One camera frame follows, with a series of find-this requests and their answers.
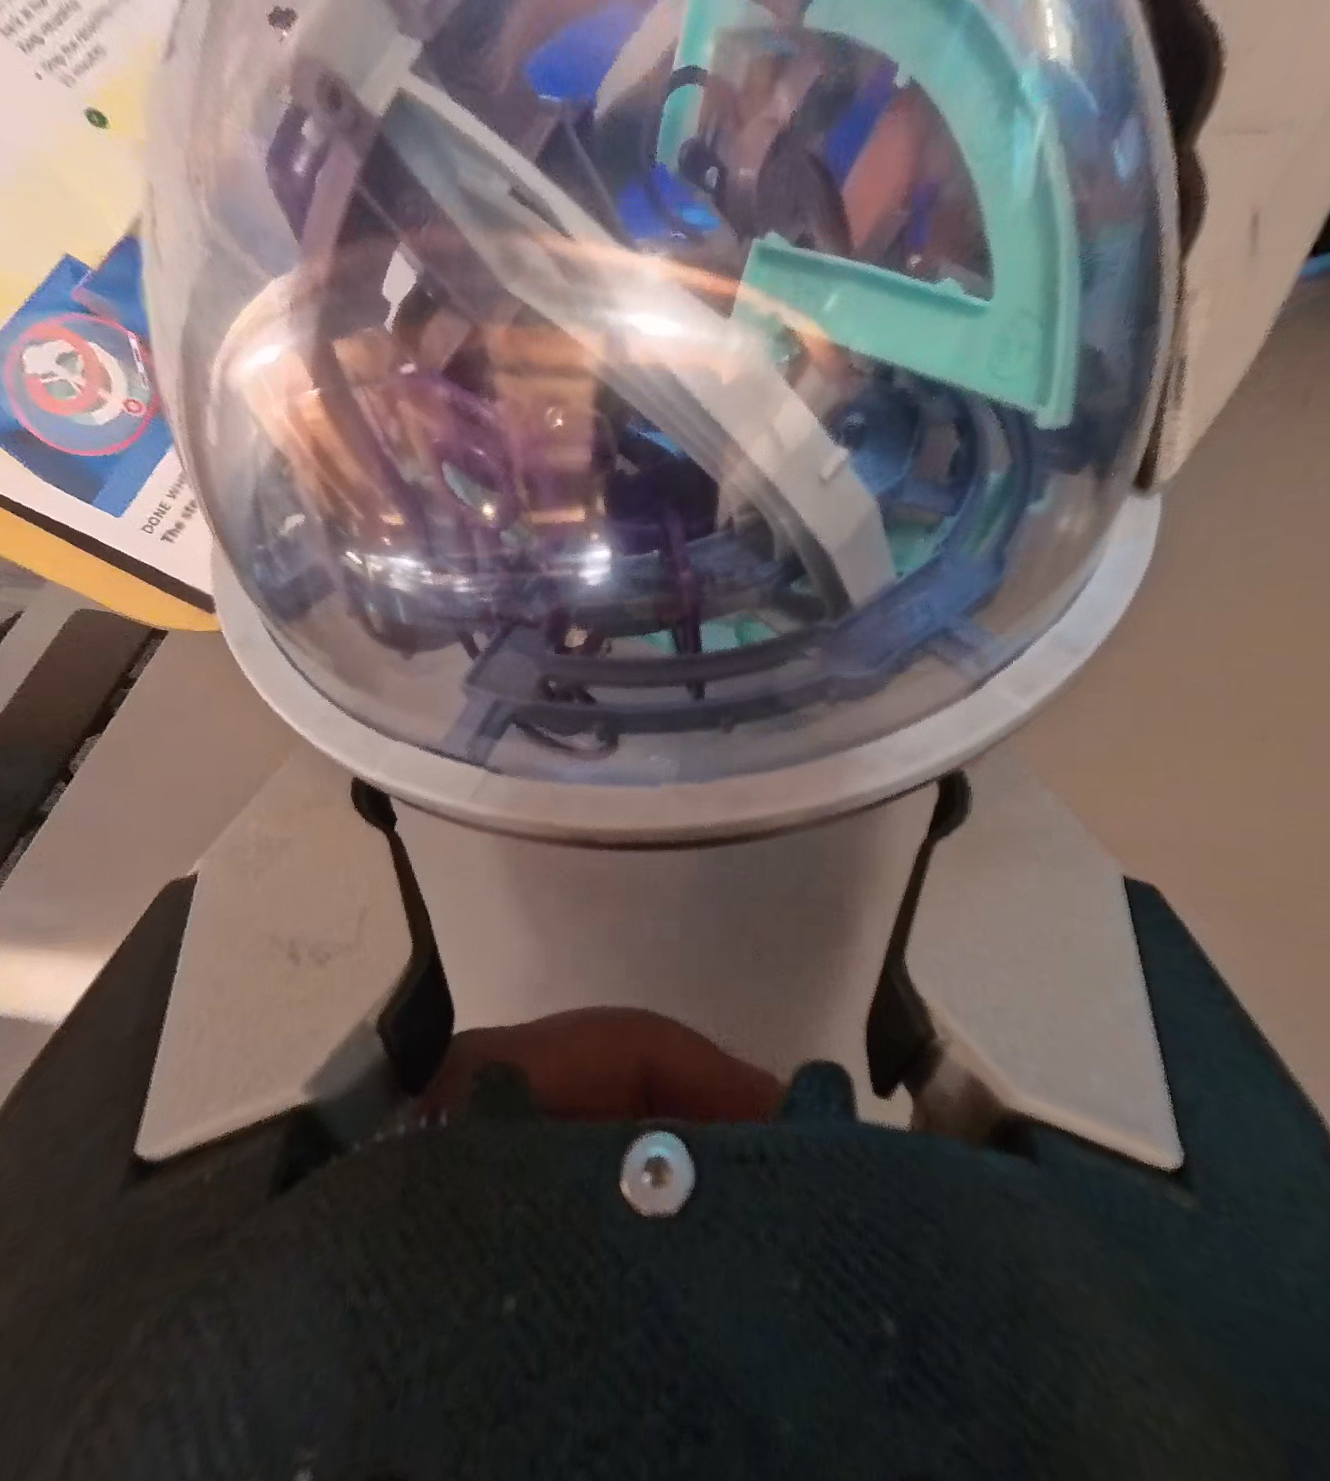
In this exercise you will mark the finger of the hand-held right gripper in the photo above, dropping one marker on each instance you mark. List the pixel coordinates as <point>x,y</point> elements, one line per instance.
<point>1278,139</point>

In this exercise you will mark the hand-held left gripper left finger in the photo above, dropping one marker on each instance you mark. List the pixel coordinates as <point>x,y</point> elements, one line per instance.
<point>283,983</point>

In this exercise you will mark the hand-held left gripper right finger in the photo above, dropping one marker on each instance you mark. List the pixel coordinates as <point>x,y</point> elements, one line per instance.
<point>1059,983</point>

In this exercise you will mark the clear maze ball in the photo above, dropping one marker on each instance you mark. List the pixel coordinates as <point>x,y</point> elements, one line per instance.
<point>643,405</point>

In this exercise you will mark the printed instruction sheet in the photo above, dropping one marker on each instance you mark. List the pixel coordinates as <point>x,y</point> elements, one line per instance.
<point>28,232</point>

